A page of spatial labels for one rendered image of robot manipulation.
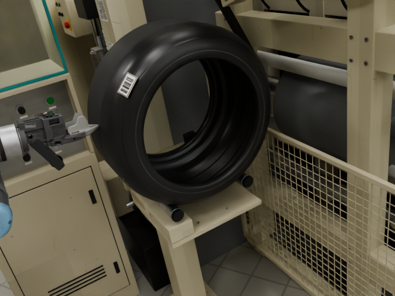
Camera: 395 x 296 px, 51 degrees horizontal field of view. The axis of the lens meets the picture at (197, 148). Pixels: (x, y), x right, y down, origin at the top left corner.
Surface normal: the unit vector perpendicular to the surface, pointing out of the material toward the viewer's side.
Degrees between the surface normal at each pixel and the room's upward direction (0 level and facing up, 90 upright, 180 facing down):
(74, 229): 90
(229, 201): 0
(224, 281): 0
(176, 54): 79
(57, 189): 90
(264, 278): 0
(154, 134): 90
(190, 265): 90
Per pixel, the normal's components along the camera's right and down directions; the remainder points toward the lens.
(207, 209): -0.16, -0.87
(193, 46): 0.46, 0.16
